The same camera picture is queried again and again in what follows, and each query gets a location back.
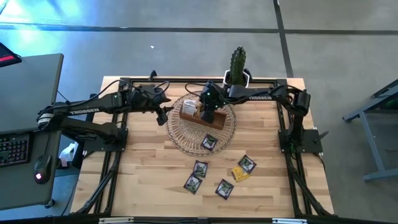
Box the white plastic object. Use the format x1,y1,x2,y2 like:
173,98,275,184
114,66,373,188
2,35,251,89
58,142,79,168

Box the black device red strip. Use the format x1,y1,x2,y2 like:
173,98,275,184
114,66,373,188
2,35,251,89
0,42,23,68

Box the wooden tea organizer box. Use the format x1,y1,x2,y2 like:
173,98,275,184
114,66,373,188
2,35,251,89
179,99,228,131

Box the black clamp handle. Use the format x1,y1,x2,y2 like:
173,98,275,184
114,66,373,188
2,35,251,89
313,130,330,144

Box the round wicker basket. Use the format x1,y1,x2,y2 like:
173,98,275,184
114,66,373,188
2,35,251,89
165,90,237,157

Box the black backlit keyboard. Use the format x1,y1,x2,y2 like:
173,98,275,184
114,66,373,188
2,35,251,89
0,133,31,168

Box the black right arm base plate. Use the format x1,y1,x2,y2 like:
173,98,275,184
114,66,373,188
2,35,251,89
278,128,324,154

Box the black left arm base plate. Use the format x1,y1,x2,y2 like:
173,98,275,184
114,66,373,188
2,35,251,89
83,127,129,152

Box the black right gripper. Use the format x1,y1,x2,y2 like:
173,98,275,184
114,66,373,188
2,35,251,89
199,88,225,124

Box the black aluminium table frame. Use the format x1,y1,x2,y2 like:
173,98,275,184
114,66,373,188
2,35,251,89
70,77,336,218

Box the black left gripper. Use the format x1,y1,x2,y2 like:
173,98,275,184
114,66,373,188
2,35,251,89
149,91,174,126

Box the white tape strip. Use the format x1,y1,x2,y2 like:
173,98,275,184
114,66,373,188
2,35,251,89
98,217,135,224
272,218,308,224

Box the grey metal table frame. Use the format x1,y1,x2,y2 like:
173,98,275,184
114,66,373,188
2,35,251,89
342,78,398,182

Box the grey desk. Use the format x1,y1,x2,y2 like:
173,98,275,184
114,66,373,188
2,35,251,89
0,53,65,211

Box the black computer mouse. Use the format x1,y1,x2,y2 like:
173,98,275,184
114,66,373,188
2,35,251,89
33,154,53,185

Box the white orange Tazo tea packet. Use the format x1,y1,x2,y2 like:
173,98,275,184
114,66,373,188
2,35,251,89
182,99,199,116

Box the yellow Ahmad tea packet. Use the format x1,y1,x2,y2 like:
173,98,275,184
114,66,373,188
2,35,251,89
230,166,250,183

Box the green cactus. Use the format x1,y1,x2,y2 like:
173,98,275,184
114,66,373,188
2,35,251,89
229,45,247,86

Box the blue Ahmad blackcurrant tea packet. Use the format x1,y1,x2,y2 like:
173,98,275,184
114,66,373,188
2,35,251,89
238,154,257,174
200,133,218,152
215,178,235,200
183,173,203,195
192,160,209,179

